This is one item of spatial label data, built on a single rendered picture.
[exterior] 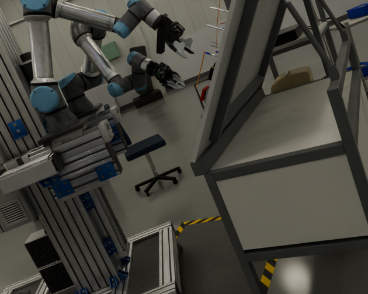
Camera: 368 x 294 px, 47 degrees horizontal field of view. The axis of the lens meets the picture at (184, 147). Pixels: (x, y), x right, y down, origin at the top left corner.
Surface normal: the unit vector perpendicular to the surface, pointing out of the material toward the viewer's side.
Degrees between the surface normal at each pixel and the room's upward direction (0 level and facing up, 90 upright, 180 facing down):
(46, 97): 97
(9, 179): 90
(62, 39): 90
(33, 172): 90
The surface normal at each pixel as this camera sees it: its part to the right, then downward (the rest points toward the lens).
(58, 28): 0.06, 0.24
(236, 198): -0.37, 0.38
